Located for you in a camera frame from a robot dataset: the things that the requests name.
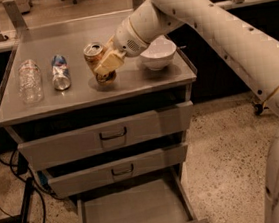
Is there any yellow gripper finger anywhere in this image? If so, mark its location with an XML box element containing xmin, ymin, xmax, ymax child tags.
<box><xmin>105</xmin><ymin>36</ymin><xmax>115</xmax><ymax>52</ymax></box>
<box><xmin>94</xmin><ymin>46</ymin><xmax>126</xmax><ymax>76</ymax></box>

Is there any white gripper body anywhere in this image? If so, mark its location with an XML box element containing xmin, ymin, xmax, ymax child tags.
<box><xmin>112</xmin><ymin>0</ymin><xmax>179</xmax><ymax>57</ymax></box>

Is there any orange soda can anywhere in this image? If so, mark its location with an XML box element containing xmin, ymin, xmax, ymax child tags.
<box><xmin>83</xmin><ymin>42</ymin><xmax>116</xmax><ymax>86</ymax></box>

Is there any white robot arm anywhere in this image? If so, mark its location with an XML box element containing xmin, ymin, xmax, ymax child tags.
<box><xmin>94</xmin><ymin>0</ymin><xmax>279</xmax><ymax>223</ymax></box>

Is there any blue crushed soda can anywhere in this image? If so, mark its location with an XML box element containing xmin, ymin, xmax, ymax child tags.
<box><xmin>51</xmin><ymin>54</ymin><xmax>71</xmax><ymax>91</ymax></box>

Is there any top grey drawer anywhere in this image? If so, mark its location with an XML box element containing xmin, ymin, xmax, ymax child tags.
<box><xmin>19</xmin><ymin>101</ymin><xmax>193</xmax><ymax>171</ymax></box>

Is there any grey drawer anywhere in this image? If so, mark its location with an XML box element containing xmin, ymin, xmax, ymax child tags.
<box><xmin>77</xmin><ymin>167</ymin><xmax>209</xmax><ymax>223</ymax></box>
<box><xmin>49</xmin><ymin>143</ymin><xmax>188</xmax><ymax>198</ymax></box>
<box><xmin>19</xmin><ymin>101</ymin><xmax>193</xmax><ymax>171</ymax></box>

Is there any grey metal drawer cabinet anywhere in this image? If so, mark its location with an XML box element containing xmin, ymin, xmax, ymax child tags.
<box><xmin>0</xmin><ymin>2</ymin><xmax>216</xmax><ymax>223</ymax></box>

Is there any middle grey drawer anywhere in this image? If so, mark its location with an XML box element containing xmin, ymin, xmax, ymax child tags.
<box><xmin>49</xmin><ymin>143</ymin><xmax>188</xmax><ymax>198</ymax></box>

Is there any bottom grey drawer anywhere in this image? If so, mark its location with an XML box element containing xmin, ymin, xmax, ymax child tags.
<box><xmin>77</xmin><ymin>167</ymin><xmax>209</xmax><ymax>223</ymax></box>

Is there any white ceramic bowl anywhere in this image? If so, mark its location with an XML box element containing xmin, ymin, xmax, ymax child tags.
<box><xmin>139</xmin><ymin>35</ymin><xmax>177</xmax><ymax>71</ymax></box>

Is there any clear plastic bottle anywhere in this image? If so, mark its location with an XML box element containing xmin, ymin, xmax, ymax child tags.
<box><xmin>18</xmin><ymin>59</ymin><xmax>44</xmax><ymax>104</ymax></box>

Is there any black floor cable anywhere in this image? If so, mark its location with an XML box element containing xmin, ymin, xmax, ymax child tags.
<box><xmin>0</xmin><ymin>144</ymin><xmax>65</xmax><ymax>223</ymax></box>

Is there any white horizontal rail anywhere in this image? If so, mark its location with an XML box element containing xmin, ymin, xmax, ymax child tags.
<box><xmin>216</xmin><ymin>0</ymin><xmax>279</xmax><ymax>10</ymax></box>

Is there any yellow wheeled cart frame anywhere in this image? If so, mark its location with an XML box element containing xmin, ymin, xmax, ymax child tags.
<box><xmin>254</xmin><ymin>85</ymin><xmax>279</xmax><ymax>115</ymax></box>

